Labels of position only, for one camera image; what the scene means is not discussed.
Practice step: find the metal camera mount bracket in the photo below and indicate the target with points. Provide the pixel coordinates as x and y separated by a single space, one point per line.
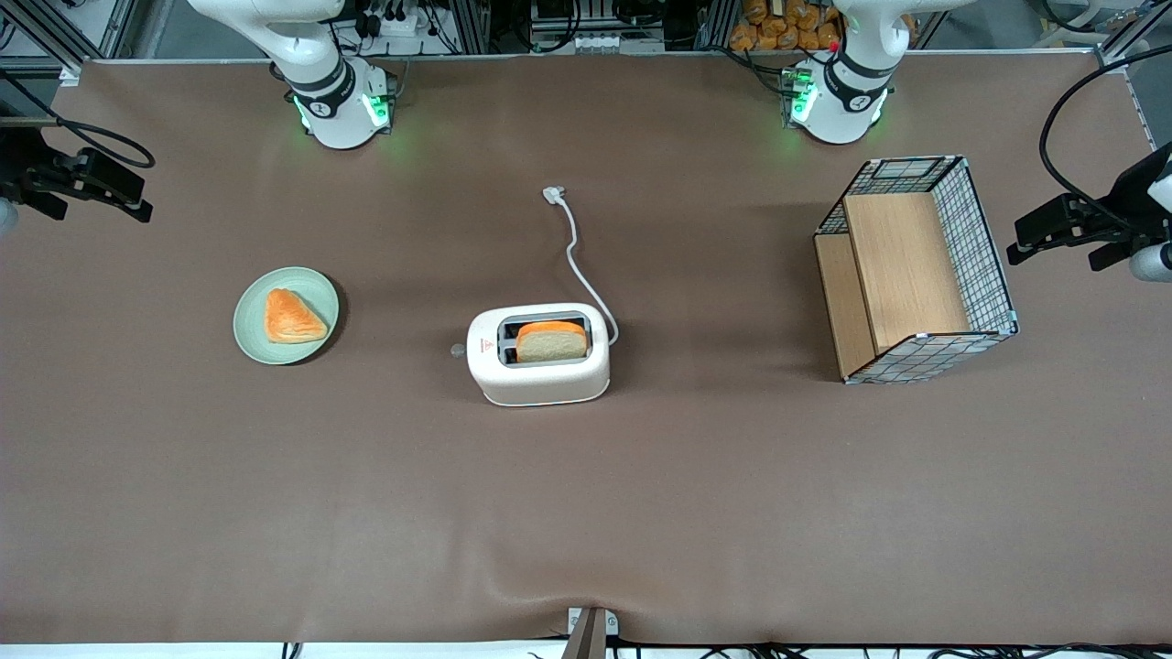
589 631

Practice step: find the bag of orange bread rolls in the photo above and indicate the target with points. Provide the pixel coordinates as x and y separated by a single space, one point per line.
787 23

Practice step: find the pale green round plate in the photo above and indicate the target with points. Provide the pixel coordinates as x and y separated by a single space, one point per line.
252 334

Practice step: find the bread slice with orange crust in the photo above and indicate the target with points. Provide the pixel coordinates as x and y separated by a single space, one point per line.
552 343

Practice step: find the white two-slot toaster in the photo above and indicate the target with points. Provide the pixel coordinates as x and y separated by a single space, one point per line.
540 380

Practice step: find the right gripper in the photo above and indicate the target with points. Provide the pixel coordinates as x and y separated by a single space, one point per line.
20 163

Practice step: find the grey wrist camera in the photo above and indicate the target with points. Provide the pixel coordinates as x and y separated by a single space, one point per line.
5 216
1152 263

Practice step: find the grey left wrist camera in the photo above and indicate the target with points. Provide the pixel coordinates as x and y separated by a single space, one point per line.
1152 263

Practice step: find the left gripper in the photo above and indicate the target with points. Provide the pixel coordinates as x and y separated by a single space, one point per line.
1123 200

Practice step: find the brown table cover mat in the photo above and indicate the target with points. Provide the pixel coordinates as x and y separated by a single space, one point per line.
586 513

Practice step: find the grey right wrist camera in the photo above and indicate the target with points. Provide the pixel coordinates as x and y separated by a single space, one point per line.
5 216

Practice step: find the aluminium frame profile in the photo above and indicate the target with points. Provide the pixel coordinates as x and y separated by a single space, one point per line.
55 32
1131 37

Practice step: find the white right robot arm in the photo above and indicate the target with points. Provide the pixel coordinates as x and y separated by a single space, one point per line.
320 64

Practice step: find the triangular orange pastry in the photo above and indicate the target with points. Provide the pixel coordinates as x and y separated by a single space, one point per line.
291 318

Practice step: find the light wooden shelf board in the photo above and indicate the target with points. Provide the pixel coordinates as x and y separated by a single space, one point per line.
902 265

